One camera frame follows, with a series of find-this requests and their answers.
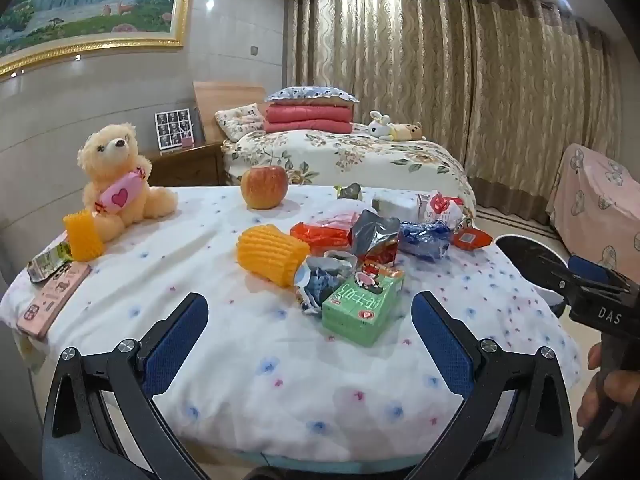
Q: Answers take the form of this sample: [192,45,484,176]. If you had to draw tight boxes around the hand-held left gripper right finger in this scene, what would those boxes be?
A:
[405,290,576,480]

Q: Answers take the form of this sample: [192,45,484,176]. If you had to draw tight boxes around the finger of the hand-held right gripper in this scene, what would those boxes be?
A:
[535,255,640,333]
[567,255,633,295]

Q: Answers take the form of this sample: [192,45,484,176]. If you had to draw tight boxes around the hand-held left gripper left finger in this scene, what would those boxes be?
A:
[42,292,211,480]

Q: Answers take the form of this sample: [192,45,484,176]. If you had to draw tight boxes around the white bin with black liner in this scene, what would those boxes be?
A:
[496,234,571,318]

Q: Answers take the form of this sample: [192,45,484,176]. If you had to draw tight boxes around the small orange red snack packet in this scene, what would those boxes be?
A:
[452,226,495,252]

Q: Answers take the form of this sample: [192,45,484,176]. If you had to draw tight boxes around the yellow foam fruit net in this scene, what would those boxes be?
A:
[236,224,311,288]
[63,211,105,262]

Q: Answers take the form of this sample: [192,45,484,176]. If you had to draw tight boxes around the red white milk carton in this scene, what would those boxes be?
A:
[372,192,432,224]

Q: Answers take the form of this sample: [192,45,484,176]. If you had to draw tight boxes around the person's right hand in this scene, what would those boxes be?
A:
[575,342,640,456]

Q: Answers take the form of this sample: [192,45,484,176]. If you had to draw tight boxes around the white dotted tablecloth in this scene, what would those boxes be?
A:
[0,185,583,461]

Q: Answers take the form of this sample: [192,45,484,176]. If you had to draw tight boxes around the pink heart print cloth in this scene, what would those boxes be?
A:
[545,143,640,286]

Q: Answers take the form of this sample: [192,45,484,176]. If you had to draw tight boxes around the green snack box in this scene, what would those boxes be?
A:
[321,266,405,348]

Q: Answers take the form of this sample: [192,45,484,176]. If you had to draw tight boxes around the shiny blue wrapper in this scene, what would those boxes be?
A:
[398,220,453,261]

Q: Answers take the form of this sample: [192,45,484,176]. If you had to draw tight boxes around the silver foil snack bag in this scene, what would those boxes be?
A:
[348,209,402,266]

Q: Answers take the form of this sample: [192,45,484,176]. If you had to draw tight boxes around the flat pink box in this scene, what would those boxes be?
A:
[16,261,92,338]

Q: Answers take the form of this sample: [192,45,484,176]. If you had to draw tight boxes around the red white plastic packet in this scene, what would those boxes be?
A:
[427,190,466,231]

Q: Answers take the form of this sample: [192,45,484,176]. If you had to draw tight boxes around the crumpled blue white wrapper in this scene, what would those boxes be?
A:
[295,252,358,316]

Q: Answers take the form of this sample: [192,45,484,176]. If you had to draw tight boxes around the green silver snack wrapper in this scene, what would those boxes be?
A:
[27,241,75,286]

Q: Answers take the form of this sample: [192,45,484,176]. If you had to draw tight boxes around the orange red snack bag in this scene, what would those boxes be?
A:
[290,212,361,251]

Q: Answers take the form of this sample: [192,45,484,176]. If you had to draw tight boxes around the red apple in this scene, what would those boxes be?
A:
[240,164,290,210]

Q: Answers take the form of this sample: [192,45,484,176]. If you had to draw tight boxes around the wooden nightstand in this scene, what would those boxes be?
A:
[147,141,227,187]

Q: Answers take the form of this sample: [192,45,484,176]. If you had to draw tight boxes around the beige teddy bear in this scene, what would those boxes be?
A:
[76,121,179,242]

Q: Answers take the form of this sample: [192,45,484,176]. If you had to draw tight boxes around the bed with floral bedspread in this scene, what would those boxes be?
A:
[221,122,478,216]

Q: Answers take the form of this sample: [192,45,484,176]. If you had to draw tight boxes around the white rabbit plush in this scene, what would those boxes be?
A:
[369,111,396,140]

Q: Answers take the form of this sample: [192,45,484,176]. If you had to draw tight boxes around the cream floral pillow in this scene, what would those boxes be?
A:
[215,103,266,143]

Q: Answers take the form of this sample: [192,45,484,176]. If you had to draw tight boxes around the wooden headboard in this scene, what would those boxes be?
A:
[192,81,268,143]

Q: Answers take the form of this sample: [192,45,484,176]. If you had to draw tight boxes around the folded red blanket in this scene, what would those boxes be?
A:
[265,101,353,135]

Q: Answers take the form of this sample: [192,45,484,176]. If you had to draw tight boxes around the beige patterned curtain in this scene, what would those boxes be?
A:
[285,0,623,226]

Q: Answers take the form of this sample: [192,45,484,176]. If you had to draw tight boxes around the blue white patterned pillow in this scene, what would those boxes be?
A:
[265,86,361,106]

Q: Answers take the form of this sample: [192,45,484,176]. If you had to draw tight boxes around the black white photo frame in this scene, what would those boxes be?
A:
[155,109,196,151]

